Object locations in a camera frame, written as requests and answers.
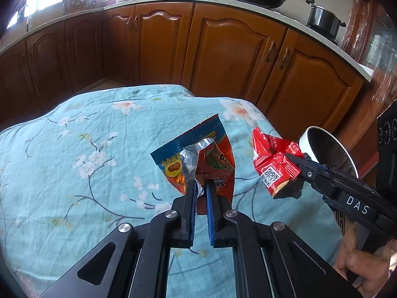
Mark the right hand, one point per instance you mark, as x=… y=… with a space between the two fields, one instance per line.
x=374 y=269

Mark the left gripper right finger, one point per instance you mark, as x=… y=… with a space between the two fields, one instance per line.
x=270 y=260

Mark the white rimmed trash bin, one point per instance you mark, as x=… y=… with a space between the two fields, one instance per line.
x=324 y=148

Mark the wooden kitchen cabinets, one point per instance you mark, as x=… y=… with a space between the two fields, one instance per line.
x=210 y=49

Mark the black cooking pot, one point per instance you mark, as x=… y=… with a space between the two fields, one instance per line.
x=324 y=22

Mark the red blue snack bag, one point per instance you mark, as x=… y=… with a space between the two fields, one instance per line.
x=202 y=153

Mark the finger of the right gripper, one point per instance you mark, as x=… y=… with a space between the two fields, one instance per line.
x=316 y=174
x=294 y=188

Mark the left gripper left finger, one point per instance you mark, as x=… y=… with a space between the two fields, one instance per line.
x=132 y=261

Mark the teal floral tablecloth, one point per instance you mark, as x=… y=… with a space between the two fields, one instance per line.
x=69 y=177

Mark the glass cabinet door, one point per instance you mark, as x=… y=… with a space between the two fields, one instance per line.
x=370 y=39

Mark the red black snack wrapper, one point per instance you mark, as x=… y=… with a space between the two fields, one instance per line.
x=271 y=163

